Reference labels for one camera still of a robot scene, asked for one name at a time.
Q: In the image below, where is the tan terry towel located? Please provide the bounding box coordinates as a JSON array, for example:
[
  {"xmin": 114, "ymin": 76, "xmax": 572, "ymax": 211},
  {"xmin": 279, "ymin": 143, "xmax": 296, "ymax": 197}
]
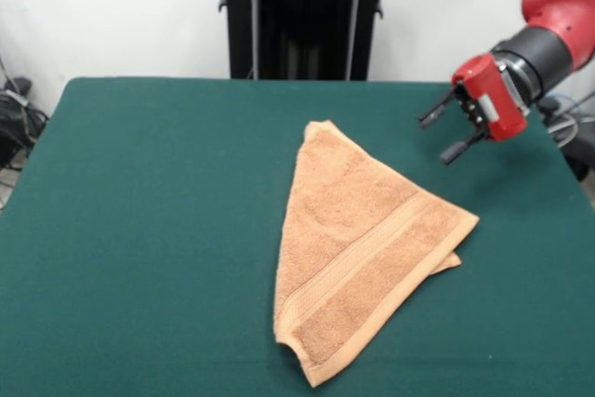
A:
[{"xmin": 271, "ymin": 120, "xmax": 481, "ymax": 389}]

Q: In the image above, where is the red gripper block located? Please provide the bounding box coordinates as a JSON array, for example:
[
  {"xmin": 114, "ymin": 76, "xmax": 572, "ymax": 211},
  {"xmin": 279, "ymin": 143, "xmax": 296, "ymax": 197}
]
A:
[{"xmin": 417, "ymin": 52, "xmax": 531, "ymax": 166}]

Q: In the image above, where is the dark green table cloth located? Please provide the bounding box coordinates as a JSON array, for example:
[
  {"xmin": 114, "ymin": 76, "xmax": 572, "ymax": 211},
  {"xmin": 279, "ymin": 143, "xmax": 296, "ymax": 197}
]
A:
[{"xmin": 0, "ymin": 76, "xmax": 595, "ymax": 397}]

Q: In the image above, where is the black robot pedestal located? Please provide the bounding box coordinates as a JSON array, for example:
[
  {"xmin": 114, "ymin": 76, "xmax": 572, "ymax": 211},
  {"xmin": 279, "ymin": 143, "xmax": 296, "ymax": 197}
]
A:
[{"xmin": 217, "ymin": 0, "xmax": 403, "ymax": 81}]

